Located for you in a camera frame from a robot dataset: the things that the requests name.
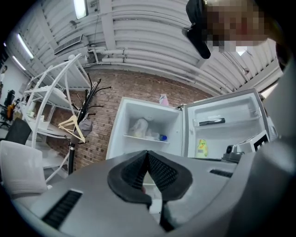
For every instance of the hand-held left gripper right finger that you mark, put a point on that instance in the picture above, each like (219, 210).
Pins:
(171, 178)

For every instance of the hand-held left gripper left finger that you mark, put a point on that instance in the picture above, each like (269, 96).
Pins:
(122, 180)

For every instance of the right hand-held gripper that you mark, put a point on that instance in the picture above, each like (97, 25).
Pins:
(248, 144)

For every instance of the white fridge shelf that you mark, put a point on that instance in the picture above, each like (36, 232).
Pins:
(141, 138)

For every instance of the white fridge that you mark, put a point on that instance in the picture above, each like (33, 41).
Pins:
(120, 129)

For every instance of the white fridge door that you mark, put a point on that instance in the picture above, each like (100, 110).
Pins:
(231, 136)

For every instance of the clear door bin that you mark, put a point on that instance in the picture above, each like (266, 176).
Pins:
(240, 116)

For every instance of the blue capped bottle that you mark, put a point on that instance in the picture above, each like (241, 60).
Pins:
(163, 138)

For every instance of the yellow green patterned carton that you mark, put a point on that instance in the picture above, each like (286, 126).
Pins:
(201, 148)

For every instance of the black tube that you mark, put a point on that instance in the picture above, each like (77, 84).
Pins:
(211, 121)

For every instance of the white food packet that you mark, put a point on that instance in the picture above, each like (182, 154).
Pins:
(151, 136)

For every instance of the clear plastic bag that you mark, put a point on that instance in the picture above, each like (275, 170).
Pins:
(138, 128)

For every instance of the grey cloth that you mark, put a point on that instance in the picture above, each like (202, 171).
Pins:
(85, 128)

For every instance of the wooden clothes hanger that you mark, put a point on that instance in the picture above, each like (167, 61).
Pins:
(74, 129)

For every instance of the pink spray bottle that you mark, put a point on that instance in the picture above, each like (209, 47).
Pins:
(163, 99)

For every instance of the black coat rack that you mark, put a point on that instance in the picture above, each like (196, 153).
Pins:
(82, 111)

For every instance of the clear storage container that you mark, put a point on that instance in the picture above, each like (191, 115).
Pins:
(44, 122)

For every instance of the white cushioned chair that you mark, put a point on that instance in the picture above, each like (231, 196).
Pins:
(20, 166)

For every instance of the white metal shelving unit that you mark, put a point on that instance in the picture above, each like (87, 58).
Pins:
(53, 95)

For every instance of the small white cup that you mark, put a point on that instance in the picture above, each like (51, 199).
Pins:
(31, 114)

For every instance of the black mesh chair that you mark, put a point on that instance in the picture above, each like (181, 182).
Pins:
(18, 132)

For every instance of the white ceiling pipe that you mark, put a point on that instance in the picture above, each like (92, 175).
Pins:
(148, 52)
(150, 61)

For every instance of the person's head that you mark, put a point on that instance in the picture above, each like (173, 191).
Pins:
(238, 23)

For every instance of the black orange office chair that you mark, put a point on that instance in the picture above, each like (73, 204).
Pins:
(8, 106)

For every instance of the white air conditioner vent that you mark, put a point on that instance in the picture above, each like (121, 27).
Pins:
(69, 44)

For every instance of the long ceiling light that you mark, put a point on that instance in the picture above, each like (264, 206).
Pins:
(81, 8)
(25, 45)
(19, 63)

